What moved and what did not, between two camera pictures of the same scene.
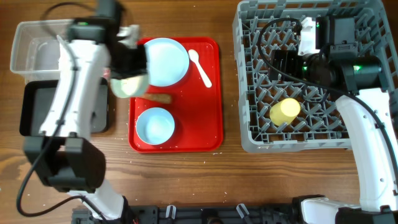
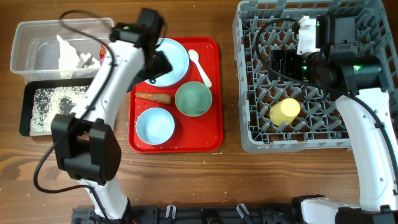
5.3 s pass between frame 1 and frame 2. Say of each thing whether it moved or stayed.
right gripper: stayed
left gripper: moved
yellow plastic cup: stayed
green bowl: moved
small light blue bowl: stayed
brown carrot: stayed
